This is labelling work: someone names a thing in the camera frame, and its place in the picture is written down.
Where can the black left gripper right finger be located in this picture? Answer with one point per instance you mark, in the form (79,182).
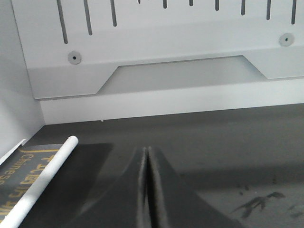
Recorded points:
(173,204)

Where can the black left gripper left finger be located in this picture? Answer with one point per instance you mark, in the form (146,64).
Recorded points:
(122,206)

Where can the black sheet with gold text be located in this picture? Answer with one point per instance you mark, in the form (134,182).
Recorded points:
(67,193)

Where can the white rolled paper tube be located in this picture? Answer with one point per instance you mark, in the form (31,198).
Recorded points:
(25,172)

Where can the white slotted back baffle panel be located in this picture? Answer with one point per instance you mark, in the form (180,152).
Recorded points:
(72,47)

